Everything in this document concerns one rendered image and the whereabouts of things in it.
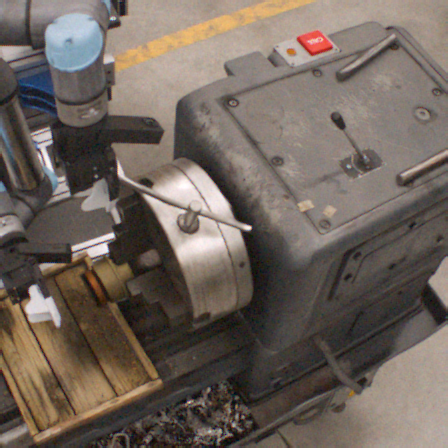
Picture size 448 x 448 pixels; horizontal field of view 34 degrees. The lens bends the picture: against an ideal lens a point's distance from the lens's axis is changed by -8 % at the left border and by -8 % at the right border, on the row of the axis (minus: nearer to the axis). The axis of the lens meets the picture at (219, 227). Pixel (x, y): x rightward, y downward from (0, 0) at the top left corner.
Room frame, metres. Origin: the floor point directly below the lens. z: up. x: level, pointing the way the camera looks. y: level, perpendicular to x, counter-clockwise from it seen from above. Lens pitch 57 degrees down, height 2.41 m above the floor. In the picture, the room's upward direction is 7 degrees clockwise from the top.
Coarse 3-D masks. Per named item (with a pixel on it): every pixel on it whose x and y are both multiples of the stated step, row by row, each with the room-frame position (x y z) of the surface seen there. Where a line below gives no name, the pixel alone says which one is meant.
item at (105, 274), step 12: (96, 264) 0.71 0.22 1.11; (108, 264) 0.71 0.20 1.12; (120, 264) 0.72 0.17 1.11; (84, 276) 0.68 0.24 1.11; (96, 276) 0.69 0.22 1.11; (108, 276) 0.69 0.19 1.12; (120, 276) 0.69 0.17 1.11; (132, 276) 0.70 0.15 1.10; (96, 288) 0.66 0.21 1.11; (108, 288) 0.67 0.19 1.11; (120, 288) 0.67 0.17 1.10; (96, 300) 0.65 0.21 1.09; (108, 300) 0.66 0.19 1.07
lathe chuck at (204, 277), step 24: (168, 168) 0.88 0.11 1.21; (120, 192) 0.88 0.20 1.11; (168, 192) 0.81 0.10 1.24; (192, 192) 0.81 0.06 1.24; (168, 216) 0.76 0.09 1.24; (168, 240) 0.72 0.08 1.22; (192, 240) 0.73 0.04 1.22; (216, 240) 0.74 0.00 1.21; (168, 264) 0.72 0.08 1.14; (192, 264) 0.69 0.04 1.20; (216, 264) 0.70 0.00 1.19; (192, 288) 0.66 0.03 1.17; (216, 288) 0.68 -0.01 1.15; (192, 312) 0.64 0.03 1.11; (216, 312) 0.66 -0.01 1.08
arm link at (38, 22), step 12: (36, 0) 0.80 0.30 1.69; (48, 0) 0.81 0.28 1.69; (60, 0) 0.81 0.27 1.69; (72, 0) 0.81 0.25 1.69; (84, 0) 0.81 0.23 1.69; (96, 0) 0.82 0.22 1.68; (108, 0) 0.85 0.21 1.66; (36, 12) 0.78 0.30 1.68; (48, 12) 0.79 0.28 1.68; (60, 12) 0.79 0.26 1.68; (72, 12) 0.78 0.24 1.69; (84, 12) 0.78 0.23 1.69; (96, 12) 0.79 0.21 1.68; (108, 12) 0.82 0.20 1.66; (36, 24) 0.77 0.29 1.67; (48, 24) 0.77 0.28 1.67; (108, 24) 0.82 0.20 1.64; (36, 36) 0.76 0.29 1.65
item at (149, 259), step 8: (136, 256) 0.77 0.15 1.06; (144, 256) 0.77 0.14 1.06; (152, 256) 0.78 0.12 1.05; (128, 264) 0.75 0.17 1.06; (136, 264) 0.76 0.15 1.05; (144, 264) 0.76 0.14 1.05; (152, 264) 0.77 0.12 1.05; (160, 264) 0.77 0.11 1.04; (136, 272) 0.74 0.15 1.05; (144, 272) 0.75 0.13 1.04
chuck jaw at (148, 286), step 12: (144, 276) 0.71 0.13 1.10; (156, 276) 0.71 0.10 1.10; (132, 288) 0.68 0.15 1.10; (144, 288) 0.68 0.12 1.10; (156, 288) 0.69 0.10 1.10; (168, 288) 0.69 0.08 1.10; (132, 300) 0.67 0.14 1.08; (144, 300) 0.67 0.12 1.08; (156, 300) 0.66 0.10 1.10; (168, 300) 0.67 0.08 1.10; (180, 300) 0.67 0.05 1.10; (168, 312) 0.64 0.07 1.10; (180, 312) 0.64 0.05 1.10
